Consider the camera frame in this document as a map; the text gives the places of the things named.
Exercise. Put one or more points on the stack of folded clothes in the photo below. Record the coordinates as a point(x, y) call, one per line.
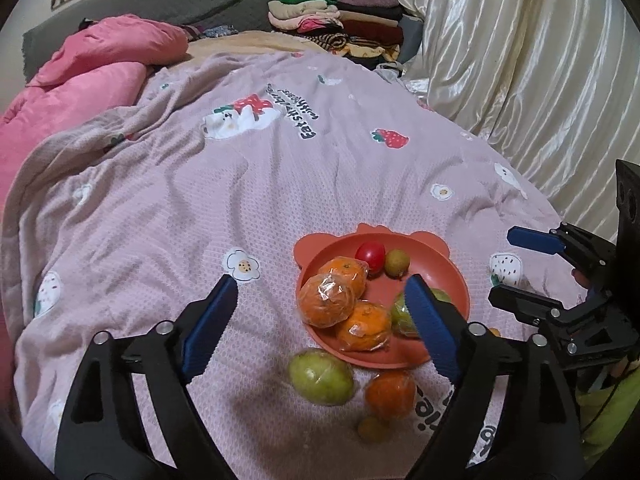
point(370, 33)

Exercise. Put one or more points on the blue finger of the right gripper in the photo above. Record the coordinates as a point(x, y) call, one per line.
point(537, 241)

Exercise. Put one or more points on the black camera box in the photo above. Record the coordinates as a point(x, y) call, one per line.
point(628, 204)

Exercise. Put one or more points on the green sleeve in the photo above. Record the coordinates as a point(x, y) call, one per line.
point(603, 412)

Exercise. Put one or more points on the small yellow fruit front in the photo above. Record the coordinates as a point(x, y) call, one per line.
point(373, 430)

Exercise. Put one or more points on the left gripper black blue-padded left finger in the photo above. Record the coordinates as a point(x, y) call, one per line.
point(101, 435)

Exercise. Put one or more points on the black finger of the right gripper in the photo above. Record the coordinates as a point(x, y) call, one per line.
point(527, 307)

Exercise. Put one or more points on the red cherry tomato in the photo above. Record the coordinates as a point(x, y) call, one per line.
point(373, 254)

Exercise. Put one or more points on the wrapped green fruit on plate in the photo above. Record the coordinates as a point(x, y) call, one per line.
point(402, 322)

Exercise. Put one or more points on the orange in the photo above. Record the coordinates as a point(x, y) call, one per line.
point(368, 328)
point(325, 300)
point(355, 272)
point(390, 395)

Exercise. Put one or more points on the wrapped orange front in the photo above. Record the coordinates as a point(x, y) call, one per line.
point(368, 328)

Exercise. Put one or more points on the beige blanket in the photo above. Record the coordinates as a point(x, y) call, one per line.
point(251, 42)

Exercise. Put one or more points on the mauve printed bed cover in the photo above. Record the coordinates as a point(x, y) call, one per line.
point(120, 223)

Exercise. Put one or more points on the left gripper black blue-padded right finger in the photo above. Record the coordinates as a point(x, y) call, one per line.
point(537, 436)

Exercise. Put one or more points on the wrapped orange back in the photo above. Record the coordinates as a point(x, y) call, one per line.
point(355, 272)

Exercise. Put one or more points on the green fruit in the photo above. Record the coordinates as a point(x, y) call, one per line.
point(402, 322)
point(321, 378)

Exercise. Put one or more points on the pink quilt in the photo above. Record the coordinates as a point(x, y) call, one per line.
point(103, 66)

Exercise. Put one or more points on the orange bear-ear plate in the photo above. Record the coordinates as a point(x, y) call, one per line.
point(429, 256)

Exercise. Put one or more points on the cream satin curtain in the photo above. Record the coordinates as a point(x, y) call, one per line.
point(552, 85)

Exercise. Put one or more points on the small green-brown fruit on plate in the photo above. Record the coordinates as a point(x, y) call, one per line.
point(397, 263)

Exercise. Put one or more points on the grey headboard cover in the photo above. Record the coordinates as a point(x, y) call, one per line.
point(40, 42)

